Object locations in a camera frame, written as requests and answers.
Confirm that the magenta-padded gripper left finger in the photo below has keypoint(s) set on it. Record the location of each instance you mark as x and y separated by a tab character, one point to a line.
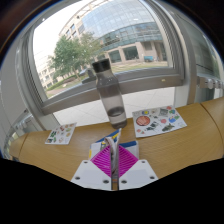
91	173

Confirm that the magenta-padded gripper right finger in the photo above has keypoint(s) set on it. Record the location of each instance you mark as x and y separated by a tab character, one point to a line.
138	173

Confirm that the small colourful sticker sheet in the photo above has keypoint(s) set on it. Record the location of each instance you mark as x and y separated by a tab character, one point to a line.
61	134

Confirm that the large colourful sticker sheet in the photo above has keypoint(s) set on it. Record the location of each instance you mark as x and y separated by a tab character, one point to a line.
159	121

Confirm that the clear grey bottle black lid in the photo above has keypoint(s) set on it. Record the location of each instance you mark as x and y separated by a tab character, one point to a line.
111	96

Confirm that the grey-framed window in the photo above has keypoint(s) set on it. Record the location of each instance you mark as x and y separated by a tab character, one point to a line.
140	83

